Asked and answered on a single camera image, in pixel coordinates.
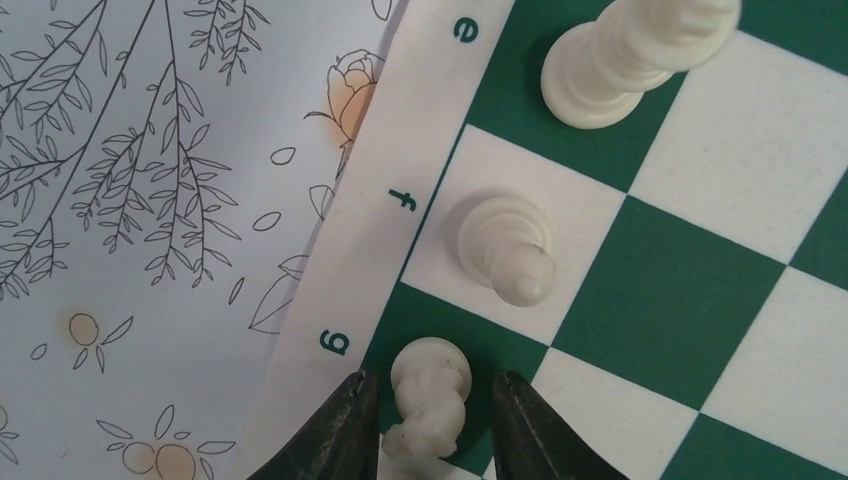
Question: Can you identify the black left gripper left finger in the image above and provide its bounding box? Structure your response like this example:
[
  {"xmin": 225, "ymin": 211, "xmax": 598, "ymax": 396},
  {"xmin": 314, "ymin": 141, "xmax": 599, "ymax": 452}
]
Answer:
[{"xmin": 250, "ymin": 370, "xmax": 379, "ymax": 480}]

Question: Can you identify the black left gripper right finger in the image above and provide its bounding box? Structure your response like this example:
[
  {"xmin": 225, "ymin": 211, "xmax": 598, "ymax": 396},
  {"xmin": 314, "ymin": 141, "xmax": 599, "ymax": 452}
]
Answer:
[{"xmin": 492, "ymin": 371, "xmax": 626, "ymax": 480}]

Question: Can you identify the white chess knight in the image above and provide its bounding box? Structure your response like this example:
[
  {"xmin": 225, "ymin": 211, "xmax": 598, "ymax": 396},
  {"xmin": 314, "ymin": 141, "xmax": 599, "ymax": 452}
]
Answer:
[{"xmin": 381, "ymin": 337, "xmax": 473, "ymax": 459}]

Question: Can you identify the white chess bishop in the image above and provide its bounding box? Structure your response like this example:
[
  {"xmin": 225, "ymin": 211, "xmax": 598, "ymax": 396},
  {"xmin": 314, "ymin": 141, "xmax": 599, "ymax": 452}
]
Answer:
[{"xmin": 457, "ymin": 196, "xmax": 556, "ymax": 307}]

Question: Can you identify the white chess king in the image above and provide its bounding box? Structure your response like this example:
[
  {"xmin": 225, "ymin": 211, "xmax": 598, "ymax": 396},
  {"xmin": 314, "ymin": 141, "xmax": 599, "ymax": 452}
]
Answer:
[{"xmin": 540, "ymin": 1, "xmax": 742, "ymax": 129}]

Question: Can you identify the green white chess board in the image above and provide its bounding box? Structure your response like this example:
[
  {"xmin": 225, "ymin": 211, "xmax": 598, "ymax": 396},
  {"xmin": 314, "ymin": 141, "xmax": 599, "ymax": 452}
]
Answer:
[{"xmin": 232, "ymin": 1, "xmax": 847, "ymax": 479}]

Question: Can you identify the floral patterned table mat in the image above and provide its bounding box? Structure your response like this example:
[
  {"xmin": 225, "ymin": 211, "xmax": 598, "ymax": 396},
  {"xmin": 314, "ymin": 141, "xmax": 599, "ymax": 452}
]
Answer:
[{"xmin": 1, "ymin": 1, "xmax": 405, "ymax": 479}]

